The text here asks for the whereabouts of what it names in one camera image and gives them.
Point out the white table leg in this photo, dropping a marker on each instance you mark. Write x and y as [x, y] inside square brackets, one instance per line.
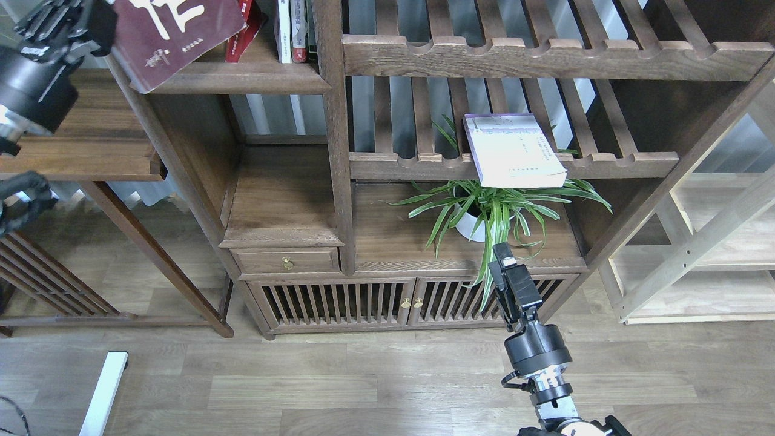
[106, 390]

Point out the red and white upright book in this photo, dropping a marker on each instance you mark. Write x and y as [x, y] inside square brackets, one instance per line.
[299, 31]

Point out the pale lavender book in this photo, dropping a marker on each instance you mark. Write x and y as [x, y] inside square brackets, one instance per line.
[511, 151]

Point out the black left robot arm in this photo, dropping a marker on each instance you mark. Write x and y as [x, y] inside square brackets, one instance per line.
[35, 97]

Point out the maroon book with white characters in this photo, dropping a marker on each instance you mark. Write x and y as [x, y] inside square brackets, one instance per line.
[155, 39]

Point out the dark upright book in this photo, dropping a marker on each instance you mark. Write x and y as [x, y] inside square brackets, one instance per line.
[311, 47]

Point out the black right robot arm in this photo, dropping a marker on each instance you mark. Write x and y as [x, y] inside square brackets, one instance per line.
[538, 353]

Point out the spider plant green leaves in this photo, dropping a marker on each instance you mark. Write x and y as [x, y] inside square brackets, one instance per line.
[534, 203]

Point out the white plant pot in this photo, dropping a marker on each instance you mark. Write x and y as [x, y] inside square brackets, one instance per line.
[483, 214]

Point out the red book with photos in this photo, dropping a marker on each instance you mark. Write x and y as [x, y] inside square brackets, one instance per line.
[254, 18]

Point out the brass drawer knob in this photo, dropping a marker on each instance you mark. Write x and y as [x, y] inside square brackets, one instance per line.
[288, 263]

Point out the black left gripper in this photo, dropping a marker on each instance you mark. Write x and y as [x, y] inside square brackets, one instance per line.
[67, 31]

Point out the dark wooden bookshelf cabinet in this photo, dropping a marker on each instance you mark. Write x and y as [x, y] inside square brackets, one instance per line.
[303, 160]

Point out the dark slatted wooden rack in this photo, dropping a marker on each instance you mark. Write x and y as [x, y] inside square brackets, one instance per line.
[33, 271]

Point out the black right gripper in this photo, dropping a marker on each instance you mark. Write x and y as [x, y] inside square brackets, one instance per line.
[517, 296]

